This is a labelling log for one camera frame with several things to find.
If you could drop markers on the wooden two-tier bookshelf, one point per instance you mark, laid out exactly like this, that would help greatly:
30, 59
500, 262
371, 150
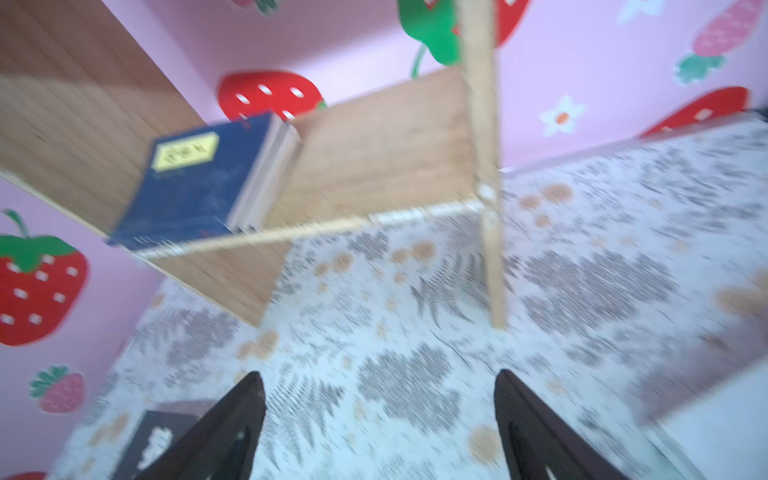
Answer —
81, 100

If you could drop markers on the black wolf cover book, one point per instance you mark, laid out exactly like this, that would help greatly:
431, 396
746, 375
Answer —
156, 432

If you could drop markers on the white photo cover book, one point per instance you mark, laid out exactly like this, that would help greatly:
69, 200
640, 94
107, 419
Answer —
721, 434

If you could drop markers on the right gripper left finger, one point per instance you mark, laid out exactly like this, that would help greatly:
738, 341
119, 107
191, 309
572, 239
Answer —
223, 443

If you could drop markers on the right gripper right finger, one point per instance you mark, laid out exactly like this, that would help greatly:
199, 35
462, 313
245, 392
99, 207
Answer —
537, 443

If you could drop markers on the blue book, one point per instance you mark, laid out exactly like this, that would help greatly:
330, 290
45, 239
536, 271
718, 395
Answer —
215, 181

